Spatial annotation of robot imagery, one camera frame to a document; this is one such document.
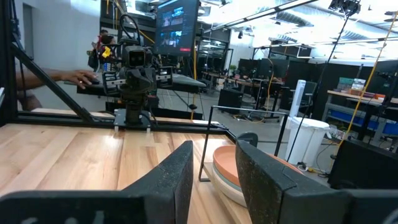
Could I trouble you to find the white tower fan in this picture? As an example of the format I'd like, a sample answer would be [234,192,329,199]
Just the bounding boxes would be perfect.
[289,79,308,119]

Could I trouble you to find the white trash bin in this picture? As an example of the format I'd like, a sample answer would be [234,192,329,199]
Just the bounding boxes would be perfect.
[285,116,331,169]

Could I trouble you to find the yellow hanging cable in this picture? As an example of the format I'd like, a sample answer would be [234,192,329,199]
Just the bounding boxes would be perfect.
[336,11,398,147]

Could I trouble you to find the black equipment case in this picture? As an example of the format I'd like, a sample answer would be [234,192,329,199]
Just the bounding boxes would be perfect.
[327,139,398,191]

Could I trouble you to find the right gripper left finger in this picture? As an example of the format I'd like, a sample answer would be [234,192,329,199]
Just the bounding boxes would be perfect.
[0,140,195,224]

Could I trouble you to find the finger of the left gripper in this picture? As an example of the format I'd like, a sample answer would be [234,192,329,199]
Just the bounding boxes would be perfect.
[102,71,121,96]
[157,66,174,90]

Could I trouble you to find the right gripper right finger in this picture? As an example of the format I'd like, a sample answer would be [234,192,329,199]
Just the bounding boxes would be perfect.
[235,139,398,224]

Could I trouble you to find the person's forearm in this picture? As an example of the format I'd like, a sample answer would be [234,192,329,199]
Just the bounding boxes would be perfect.
[14,67,63,92]

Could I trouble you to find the off-white plate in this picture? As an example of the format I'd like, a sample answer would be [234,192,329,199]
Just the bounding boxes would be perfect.
[211,164,249,208]

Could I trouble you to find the black looped cable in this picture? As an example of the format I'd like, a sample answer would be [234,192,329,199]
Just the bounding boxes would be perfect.
[119,13,141,42]

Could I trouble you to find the thin black cable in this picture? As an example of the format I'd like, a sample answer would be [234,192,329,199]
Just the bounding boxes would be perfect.
[285,14,352,162]

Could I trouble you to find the large black monitor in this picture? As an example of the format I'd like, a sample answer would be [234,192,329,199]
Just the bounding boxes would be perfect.
[154,0,201,58]

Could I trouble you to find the overhead camera mount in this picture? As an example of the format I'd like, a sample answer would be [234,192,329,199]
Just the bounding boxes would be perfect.
[328,0,362,17]

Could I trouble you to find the ceiling strip light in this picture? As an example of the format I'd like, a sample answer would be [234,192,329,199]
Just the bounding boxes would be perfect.
[203,0,318,34]

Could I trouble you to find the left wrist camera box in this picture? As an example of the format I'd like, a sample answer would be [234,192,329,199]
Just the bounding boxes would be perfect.
[122,45,154,68]

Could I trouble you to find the blue plate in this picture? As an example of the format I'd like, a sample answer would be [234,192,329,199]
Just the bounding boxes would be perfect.
[212,164,244,193]

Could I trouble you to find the person's hand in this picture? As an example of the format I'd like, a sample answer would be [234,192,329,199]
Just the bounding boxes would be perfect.
[58,69,98,90]

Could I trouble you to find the black wire dish rack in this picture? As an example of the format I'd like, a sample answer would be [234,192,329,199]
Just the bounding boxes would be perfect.
[198,105,289,183]

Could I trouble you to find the blue storage bin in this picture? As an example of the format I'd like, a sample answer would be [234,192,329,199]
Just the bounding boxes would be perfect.
[328,110,365,126]

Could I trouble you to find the black desk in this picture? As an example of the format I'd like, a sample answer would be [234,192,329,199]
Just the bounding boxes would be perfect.
[63,73,207,96]

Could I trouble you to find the workbench with grey frame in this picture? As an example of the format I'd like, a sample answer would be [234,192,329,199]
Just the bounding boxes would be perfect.
[321,89,398,144]

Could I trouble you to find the person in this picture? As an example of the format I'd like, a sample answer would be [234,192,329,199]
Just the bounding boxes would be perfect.
[88,29,117,72]

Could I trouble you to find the peach orange plate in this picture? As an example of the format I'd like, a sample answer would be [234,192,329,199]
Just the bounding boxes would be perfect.
[213,144,304,188]

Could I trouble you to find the stacked product boxes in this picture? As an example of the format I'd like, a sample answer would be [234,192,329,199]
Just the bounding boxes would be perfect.
[336,77,367,95]

